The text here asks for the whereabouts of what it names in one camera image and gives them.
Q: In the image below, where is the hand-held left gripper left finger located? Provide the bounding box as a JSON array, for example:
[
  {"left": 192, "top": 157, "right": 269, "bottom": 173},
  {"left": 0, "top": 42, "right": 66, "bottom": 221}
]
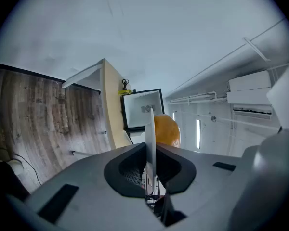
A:
[{"left": 5, "top": 142, "right": 166, "bottom": 231}]

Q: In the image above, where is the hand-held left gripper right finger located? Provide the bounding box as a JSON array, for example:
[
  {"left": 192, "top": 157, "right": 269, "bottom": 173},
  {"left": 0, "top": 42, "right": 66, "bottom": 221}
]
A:
[{"left": 156, "top": 143, "right": 243, "bottom": 231}]

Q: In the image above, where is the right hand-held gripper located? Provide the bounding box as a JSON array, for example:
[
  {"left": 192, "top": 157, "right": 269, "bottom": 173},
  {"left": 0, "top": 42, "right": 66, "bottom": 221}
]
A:
[{"left": 228, "top": 56, "right": 289, "bottom": 231}]

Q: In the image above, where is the orange round object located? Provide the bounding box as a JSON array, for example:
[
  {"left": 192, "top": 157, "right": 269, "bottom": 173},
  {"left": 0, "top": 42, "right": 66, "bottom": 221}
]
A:
[{"left": 154, "top": 114, "right": 182, "bottom": 149}]

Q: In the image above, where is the white ceiling pipe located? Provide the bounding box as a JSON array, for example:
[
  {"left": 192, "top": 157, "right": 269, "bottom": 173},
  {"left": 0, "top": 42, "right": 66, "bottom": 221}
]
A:
[
  {"left": 216, "top": 116, "right": 281, "bottom": 131},
  {"left": 165, "top": 90, "right": 229, "bottom": 106}
]

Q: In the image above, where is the light wooden desk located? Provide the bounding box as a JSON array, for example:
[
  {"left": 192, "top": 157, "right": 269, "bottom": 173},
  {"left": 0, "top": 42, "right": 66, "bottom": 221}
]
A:
[{"left": 62, "top": 58, "right": 134, "bottom": 157}]

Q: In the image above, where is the white air conditioner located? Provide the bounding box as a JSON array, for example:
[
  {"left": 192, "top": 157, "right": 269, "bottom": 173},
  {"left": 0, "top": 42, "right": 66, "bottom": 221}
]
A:
[{"left": 226, "top": 70, "right": 273, "bottom": 120}]

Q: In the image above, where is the thin white ceiling conduit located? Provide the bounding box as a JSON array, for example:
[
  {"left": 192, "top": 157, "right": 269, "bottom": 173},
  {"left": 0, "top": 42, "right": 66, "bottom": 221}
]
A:
[{"left": 173, "top": 18, "right": 288, "bottom": 92}]

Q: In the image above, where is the black floor cable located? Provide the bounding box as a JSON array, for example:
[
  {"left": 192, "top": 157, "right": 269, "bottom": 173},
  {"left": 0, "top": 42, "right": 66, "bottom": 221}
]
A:
[{"left": 13, "top": 153, "right": 43, "bottom": 186}]

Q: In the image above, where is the white ceiling bracket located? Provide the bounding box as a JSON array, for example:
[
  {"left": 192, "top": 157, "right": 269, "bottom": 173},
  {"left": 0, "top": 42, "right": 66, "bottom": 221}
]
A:
[{"left": 242, "top": 37, "right": 271, "bottom": 62}]

